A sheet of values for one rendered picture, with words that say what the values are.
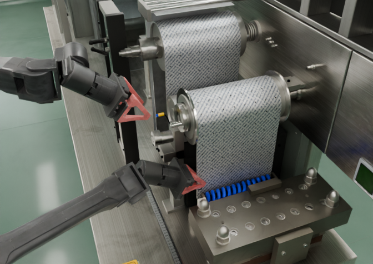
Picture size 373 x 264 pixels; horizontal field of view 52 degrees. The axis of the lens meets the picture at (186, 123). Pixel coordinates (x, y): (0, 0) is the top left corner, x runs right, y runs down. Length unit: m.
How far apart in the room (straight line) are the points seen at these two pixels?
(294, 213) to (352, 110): 0.31
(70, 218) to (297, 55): 0.70
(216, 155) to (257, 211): 0.18
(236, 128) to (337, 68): 0.28
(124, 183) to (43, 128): 2.45
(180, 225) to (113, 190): 0.37
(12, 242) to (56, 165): 2.17
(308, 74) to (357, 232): 1.57
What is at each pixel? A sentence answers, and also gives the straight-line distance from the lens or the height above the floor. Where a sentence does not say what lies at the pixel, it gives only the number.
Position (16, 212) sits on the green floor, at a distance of 2.64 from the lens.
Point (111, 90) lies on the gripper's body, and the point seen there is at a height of 1.39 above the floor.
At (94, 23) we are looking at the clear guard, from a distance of 1.84.
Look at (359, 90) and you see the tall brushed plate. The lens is 0.92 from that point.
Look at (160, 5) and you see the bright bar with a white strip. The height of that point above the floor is 1.45.
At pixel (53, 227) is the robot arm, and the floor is 1.24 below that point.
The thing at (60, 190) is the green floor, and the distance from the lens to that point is 2.68.
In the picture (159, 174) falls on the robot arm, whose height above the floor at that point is 1.16.
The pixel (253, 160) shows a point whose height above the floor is 1.10.
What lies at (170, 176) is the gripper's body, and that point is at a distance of 0.96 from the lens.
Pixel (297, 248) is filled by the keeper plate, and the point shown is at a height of 0.97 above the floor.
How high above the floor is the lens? 1.79
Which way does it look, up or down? 35 degrees down
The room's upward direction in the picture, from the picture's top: 1 degrees counter-clockwise
